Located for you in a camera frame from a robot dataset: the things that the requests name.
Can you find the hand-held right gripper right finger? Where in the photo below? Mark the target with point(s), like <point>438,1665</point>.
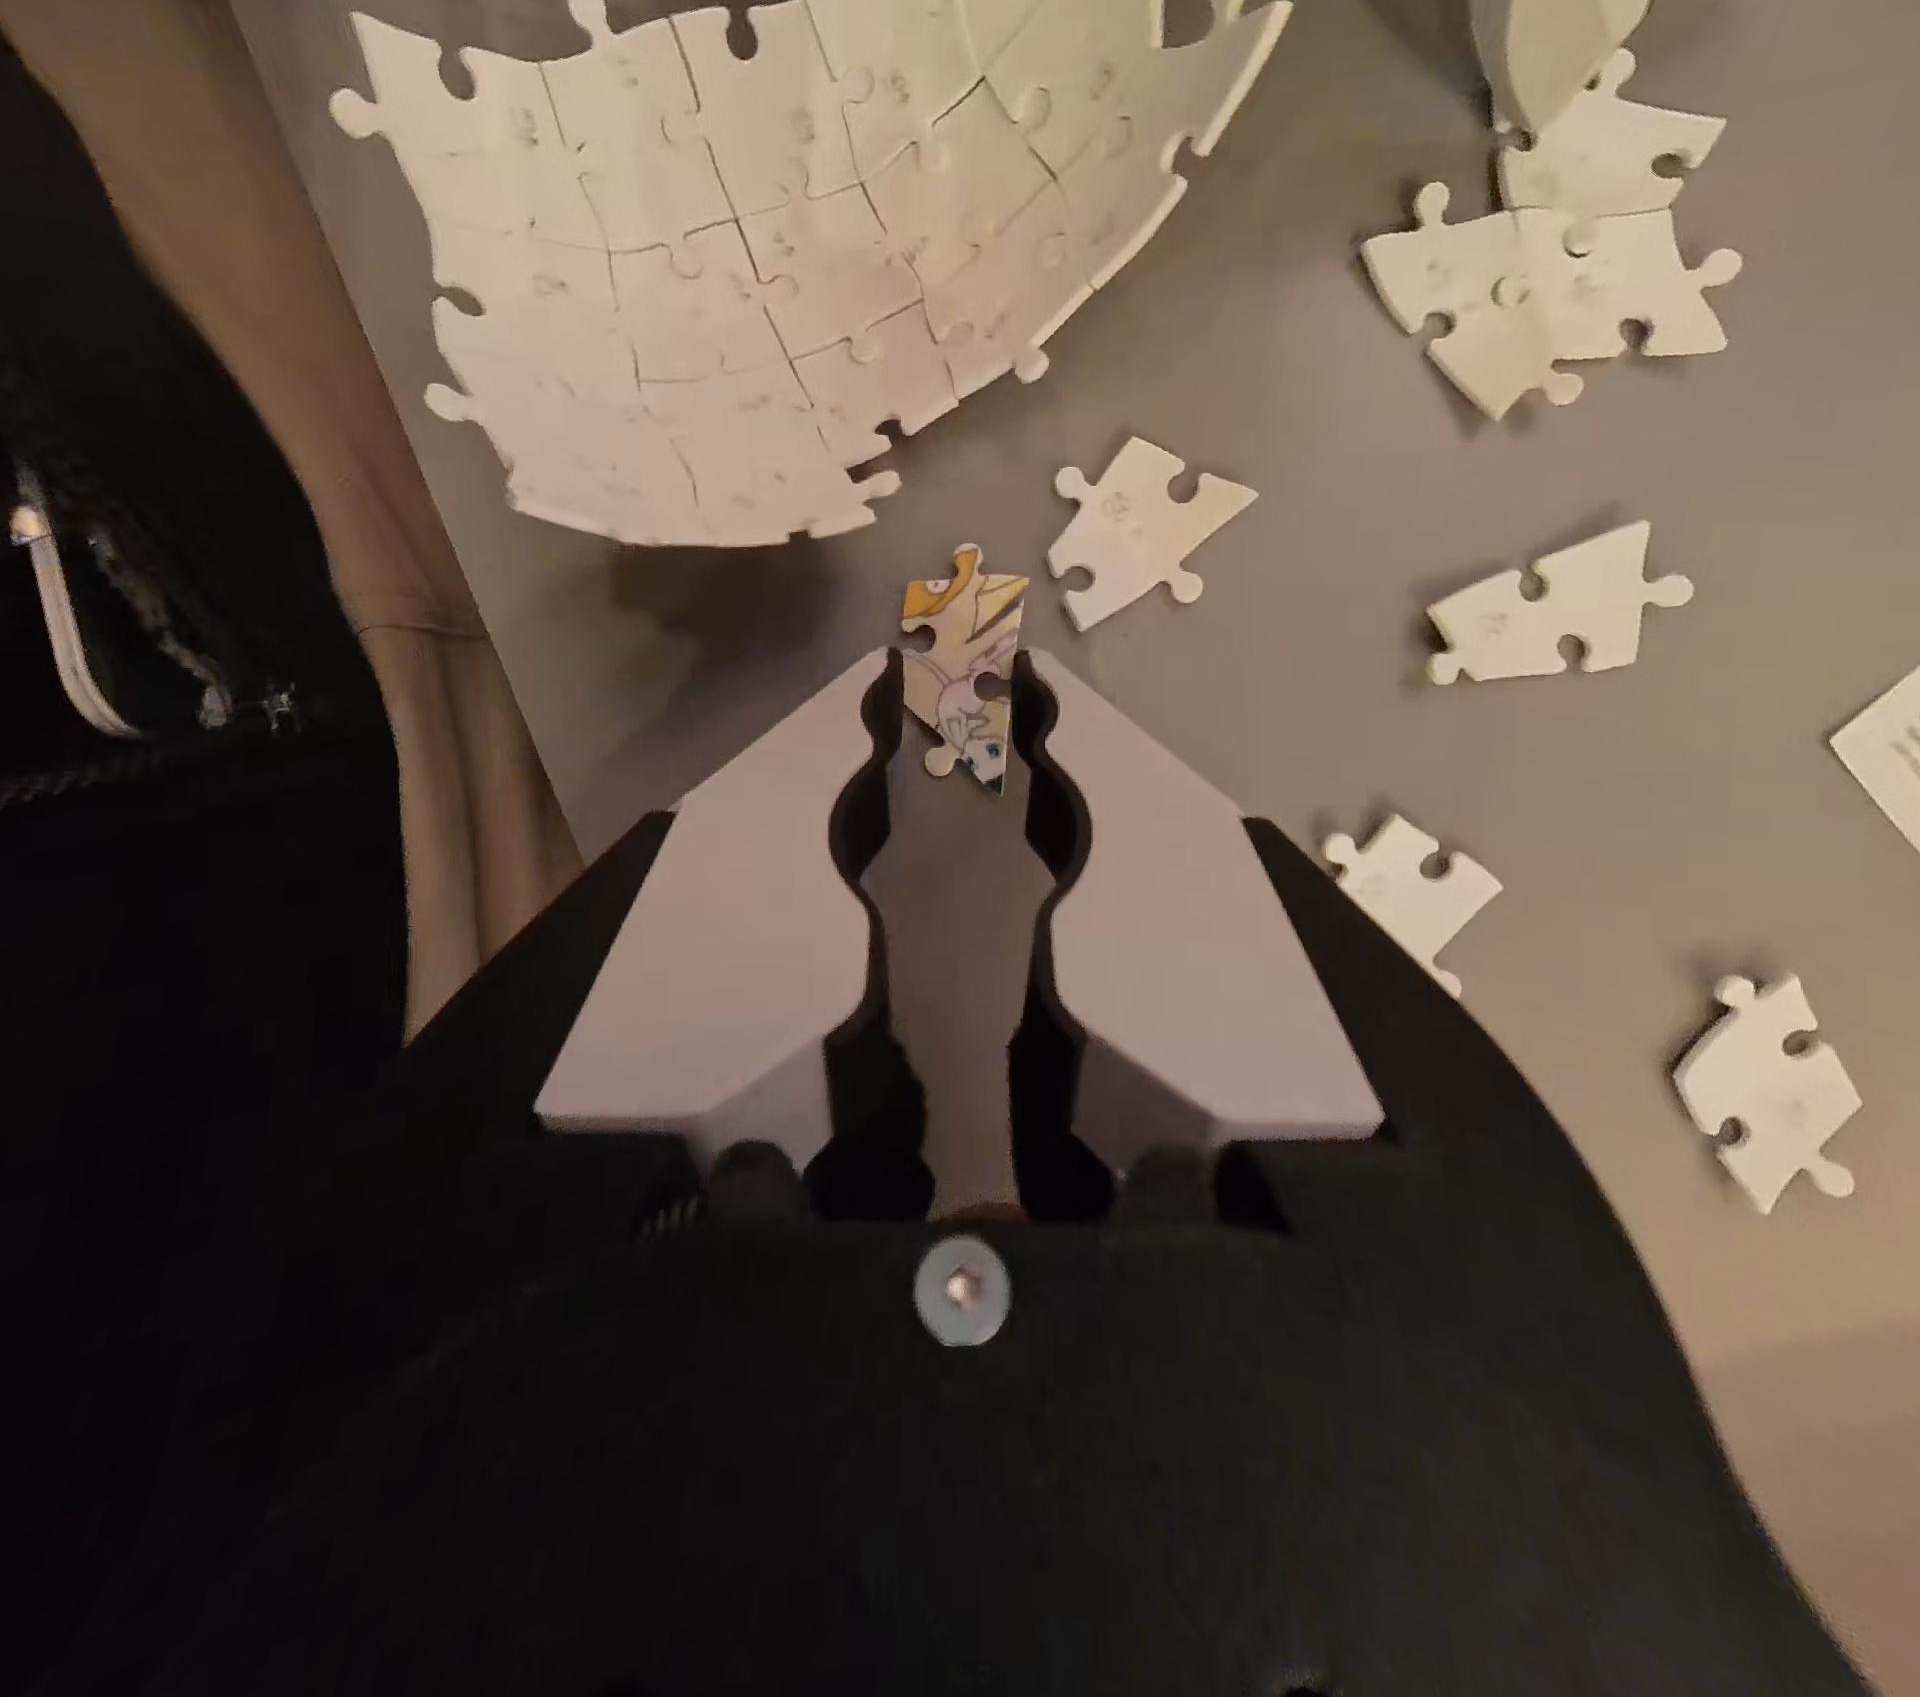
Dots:
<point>1201,963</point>

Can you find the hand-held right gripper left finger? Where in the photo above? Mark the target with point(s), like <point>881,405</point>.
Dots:
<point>705,947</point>

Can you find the colour printed puzzle piece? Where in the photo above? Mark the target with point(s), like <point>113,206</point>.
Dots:
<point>960,677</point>

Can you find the joined white puzzle pieces cluster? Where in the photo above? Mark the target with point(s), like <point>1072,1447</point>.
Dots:
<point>1629,287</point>

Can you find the large assembled curved puzzle shell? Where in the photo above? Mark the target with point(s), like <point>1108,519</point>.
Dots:
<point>720,272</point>

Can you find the person's black zip jacket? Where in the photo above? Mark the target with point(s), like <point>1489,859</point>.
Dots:
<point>150,527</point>

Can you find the person's beige trousers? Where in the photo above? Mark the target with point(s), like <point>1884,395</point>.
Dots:
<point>300,377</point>

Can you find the folded paper instruction sheet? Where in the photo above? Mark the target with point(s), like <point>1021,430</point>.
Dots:
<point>1893,753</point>

